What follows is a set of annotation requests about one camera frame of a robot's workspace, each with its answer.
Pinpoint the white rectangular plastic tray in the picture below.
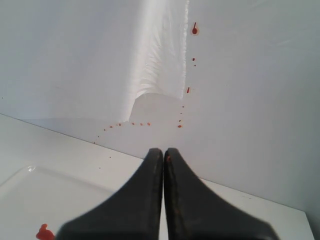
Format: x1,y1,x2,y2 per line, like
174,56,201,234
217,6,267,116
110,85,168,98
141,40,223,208
0,166,113,240

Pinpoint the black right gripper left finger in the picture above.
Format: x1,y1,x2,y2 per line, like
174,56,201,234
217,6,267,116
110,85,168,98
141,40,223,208
55,148,164,240

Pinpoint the red sauce blob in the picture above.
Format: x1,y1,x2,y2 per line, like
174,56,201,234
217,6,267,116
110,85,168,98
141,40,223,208
36,223,55,240

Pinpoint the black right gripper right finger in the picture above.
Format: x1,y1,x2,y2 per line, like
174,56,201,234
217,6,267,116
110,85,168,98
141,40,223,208
163,148,277,240

